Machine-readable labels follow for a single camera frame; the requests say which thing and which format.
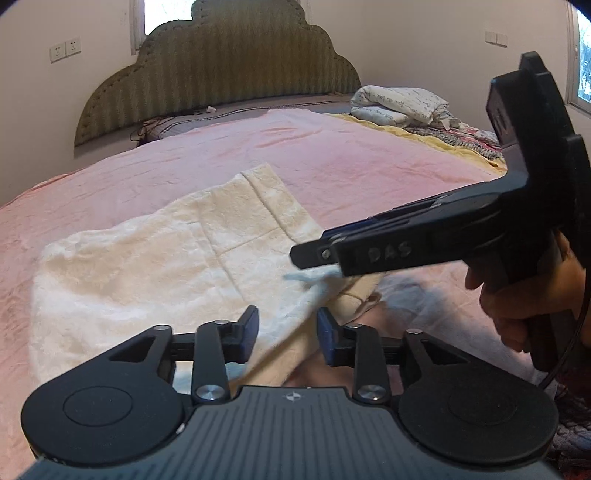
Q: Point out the patterned woven blanket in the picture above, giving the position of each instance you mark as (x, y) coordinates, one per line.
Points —
(466, 141)

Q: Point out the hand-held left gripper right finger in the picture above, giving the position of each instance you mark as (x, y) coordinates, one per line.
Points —
(325, 339)

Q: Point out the pink bed sheet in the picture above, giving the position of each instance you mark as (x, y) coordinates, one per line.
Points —
(138, 175)

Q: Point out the grey pillow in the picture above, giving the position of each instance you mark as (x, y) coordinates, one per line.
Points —
(258, 110)

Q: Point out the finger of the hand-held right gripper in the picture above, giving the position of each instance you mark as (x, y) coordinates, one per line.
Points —
(452, 196)
(392, 251)

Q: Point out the folded white printed quilt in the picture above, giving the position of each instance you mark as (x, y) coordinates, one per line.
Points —
(401, 104)

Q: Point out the dark patterned cloth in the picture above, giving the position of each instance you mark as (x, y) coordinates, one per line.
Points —
(575, 429)

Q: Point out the white wall socket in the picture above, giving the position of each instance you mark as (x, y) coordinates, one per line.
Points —
(502, 38)
(57, 53)
(490, 36)
(73, 48)

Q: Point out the cream white towel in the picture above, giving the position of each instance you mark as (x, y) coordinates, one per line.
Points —
(161, 277)

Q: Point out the window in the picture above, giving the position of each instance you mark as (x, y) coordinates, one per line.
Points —
(582, 50)
(166, 11)

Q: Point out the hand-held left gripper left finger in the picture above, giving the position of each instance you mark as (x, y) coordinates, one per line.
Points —
(249, 334)

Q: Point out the person's right hand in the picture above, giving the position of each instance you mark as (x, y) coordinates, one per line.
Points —
(545, 300)

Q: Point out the green padded headboard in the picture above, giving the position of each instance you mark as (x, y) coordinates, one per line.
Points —
(231, 55)

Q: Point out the yellow blanket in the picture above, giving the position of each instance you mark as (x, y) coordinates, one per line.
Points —
(443, 143)

